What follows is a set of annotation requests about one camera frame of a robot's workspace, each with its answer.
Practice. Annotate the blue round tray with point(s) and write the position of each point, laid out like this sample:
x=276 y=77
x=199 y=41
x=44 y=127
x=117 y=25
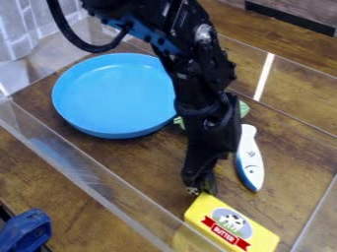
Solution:
x=115 y=96

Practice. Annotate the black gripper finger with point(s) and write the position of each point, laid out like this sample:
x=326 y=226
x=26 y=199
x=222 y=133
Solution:
x=209 y=184
x=191 y=180

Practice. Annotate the blue clamp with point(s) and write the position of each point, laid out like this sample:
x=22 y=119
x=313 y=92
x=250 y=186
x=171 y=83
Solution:
x=26 y=232

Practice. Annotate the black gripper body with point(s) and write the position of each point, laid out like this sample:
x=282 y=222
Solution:
x=213 y=128

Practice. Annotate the yellow butter brick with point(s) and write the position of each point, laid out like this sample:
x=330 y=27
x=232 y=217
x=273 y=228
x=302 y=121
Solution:
x=228 y=227

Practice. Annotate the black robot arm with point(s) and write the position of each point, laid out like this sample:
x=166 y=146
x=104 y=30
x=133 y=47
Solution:
x=177 y=27

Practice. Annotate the green bitter gourd toy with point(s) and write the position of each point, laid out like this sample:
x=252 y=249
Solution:
x=244 y=111

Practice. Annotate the white toy fish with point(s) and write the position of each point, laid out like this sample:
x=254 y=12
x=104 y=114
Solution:
x=249 y=163

